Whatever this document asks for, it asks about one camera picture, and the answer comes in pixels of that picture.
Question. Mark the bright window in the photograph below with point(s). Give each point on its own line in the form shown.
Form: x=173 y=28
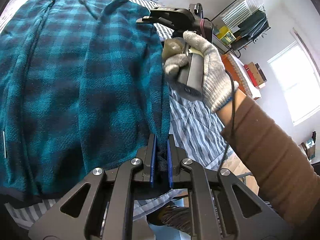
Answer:
x=299 y=81

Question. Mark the striped cloth on rack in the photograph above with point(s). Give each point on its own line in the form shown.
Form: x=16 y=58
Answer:
x=240 y=11

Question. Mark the blue striped bed quilt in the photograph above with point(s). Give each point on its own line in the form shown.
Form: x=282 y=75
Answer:
x=197 y=127

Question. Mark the right forearm brown sleeve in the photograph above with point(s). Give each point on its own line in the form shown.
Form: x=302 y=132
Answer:
x=281 y=170

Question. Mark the dark green hanging clothes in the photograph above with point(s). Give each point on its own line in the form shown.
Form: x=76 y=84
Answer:
x=252 y=25

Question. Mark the black metal clothes rack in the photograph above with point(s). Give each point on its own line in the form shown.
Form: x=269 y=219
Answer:
x=241 y=42

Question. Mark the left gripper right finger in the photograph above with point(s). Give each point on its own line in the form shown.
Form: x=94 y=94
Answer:
x=173 y=161

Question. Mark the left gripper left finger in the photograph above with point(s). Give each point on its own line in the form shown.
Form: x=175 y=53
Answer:
x=149 y=160

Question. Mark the right hand grey glove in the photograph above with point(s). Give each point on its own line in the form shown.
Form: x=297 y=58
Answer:
x=216 y=84

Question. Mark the left forearm brown sleeve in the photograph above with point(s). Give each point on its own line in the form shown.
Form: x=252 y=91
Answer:
x=172 y=216

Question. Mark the teal plaid fleece jacket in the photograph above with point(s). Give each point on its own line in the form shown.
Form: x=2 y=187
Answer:
x=82 y=79

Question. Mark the yellow green box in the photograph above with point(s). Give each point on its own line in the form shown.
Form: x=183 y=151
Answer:
x=226 y=36

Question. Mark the red and brown books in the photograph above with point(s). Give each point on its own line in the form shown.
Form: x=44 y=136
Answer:
x=256 y=75

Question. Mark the orange mat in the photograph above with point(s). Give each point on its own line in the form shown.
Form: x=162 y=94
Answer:
x=229 y=67

